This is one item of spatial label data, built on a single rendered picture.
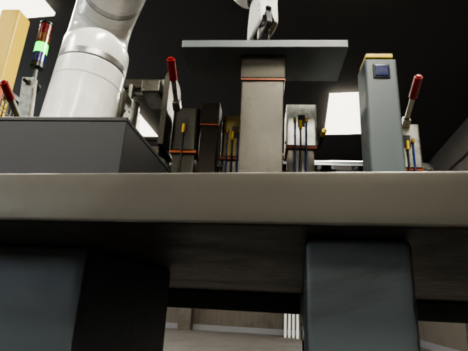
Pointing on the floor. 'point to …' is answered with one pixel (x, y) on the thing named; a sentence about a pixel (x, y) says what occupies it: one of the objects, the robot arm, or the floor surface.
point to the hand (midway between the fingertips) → (260, 52)
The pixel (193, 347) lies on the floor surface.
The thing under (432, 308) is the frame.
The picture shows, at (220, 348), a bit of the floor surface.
